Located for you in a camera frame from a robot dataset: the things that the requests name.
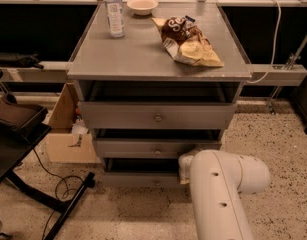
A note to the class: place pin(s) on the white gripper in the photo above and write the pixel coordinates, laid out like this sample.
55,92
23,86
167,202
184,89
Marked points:
184,166

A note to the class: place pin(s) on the grey bottom drawer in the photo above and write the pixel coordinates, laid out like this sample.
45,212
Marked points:
135,172

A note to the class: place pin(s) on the grey drawer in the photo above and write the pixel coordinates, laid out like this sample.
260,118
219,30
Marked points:
145,149
138,115
135,172

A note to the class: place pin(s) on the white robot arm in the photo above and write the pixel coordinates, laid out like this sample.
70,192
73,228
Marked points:
217,179

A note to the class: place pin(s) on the grey drawer cabinet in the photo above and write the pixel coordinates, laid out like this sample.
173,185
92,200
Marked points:
137,68

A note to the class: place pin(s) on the grey middle drawer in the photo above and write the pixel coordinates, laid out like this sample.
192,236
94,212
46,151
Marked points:
145,149

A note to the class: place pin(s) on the grey top drawer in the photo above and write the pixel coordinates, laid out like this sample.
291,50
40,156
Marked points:
138,115

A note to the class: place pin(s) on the cardboard box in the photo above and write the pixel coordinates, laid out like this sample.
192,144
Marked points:
69,141

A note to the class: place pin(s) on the yellow brown chip bag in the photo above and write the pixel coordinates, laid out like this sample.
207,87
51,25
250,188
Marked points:
185,42

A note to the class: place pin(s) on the metal diagonal brace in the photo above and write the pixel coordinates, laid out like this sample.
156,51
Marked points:
287,66

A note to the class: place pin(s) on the white paper bowl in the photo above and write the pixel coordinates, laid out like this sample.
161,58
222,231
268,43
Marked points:
142,7

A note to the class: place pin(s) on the clear plastic water bottle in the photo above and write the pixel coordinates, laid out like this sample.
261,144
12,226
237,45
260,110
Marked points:
114,12

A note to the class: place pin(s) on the black stand with tray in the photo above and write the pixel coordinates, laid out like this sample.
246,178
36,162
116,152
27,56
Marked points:
21,130

